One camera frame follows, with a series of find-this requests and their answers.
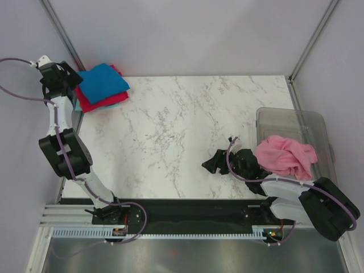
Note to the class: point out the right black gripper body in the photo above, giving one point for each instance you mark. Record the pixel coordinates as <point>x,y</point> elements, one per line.
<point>234,165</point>

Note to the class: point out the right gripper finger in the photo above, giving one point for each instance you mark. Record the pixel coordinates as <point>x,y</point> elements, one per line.
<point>223,166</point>
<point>214,163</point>

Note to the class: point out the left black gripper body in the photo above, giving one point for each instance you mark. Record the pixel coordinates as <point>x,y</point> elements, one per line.
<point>65,80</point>

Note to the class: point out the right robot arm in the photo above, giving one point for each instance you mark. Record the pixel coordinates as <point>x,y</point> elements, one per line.
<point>319,203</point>

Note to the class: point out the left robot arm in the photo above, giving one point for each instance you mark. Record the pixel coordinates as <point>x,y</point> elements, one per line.
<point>62,147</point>

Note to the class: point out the folded light blue t-shirt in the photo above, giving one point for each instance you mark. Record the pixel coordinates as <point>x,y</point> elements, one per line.
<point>78,107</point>

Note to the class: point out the folded red t-shirt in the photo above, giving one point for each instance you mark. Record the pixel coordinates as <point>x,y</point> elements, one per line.
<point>109,101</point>

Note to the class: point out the pink t-shirt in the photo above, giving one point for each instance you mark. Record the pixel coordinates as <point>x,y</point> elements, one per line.
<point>286,157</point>

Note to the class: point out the clear plastic bin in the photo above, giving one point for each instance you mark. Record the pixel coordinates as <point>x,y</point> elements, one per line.
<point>305,127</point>

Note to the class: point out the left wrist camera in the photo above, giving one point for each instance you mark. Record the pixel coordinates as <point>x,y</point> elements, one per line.
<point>43,60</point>

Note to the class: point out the left aluminium frame post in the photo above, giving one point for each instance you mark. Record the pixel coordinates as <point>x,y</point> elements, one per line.
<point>64,37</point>

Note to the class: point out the aluminium frame post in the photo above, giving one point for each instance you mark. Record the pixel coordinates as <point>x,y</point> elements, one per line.
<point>330,9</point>
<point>64,37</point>

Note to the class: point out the white cable duct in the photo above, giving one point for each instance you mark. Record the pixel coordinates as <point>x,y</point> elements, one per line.
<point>110,233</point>

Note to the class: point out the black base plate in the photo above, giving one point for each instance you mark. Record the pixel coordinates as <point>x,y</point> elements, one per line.
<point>193,216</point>

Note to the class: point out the aluminium rail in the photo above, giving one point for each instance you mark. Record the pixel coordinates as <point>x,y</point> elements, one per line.
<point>66,216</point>

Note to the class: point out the right aluminium frame post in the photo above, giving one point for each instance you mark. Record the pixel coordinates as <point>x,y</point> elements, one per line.
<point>330,9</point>

